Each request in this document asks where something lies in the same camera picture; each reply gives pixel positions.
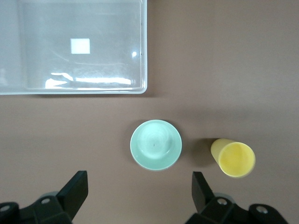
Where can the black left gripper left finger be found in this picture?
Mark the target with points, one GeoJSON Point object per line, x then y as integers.
{"type": "Point", "coordinates": [74, 189]}

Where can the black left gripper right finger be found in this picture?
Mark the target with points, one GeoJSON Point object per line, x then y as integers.
{"type": "Point", "coordinates": [201, 193]}

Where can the yellow plastic cup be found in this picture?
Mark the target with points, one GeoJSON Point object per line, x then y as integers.
{"type": "Point", "coordinates": [236, 158]}

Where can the pale green bowl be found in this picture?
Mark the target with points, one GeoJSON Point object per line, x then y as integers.
{"type": "Point", "coordinates": [155, 144]}

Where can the clear plastic storage box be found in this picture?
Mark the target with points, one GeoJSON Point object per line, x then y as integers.
{"type": "Point", "coordinates": [105, 28]}

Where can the brown table cover sheet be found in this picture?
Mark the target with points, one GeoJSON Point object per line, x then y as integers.
{"type": "Point", "coordinates": [222, 70]}

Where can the white square sticker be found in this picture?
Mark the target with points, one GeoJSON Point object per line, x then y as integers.
{"type": "Point", "coordinates": [80, 46]}

